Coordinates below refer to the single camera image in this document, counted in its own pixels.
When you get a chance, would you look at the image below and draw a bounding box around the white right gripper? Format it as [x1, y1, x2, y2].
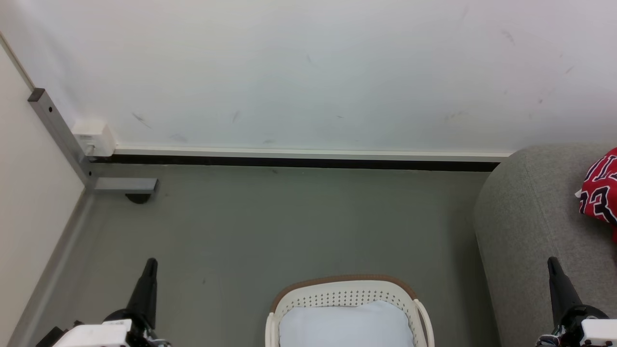
[536, 257, 617, 347]

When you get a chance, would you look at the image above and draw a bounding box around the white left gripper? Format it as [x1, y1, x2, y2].
[52, 258, 162, 347]

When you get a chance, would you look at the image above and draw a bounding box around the red basketball jersey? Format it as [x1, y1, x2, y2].
[575, 147, 617, 241]

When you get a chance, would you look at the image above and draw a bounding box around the white laundry basket brown rim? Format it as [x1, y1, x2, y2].
[265, 275, 434, 347]

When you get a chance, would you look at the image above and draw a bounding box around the grey fabric sofa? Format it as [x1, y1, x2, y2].
[474, 144, 617, 347]

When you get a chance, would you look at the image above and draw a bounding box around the pale blue cloth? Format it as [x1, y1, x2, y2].
[279, 300, 416, 347]

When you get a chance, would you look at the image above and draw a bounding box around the black white baseboard strip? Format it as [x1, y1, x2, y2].
[92, 147, 512, 173]

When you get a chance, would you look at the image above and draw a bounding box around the white wall socket box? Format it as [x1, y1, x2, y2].
[72, 120, 116, 157]

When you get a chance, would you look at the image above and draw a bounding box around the grey metal frame post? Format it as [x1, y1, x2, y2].
[27, 88, 158, 194]

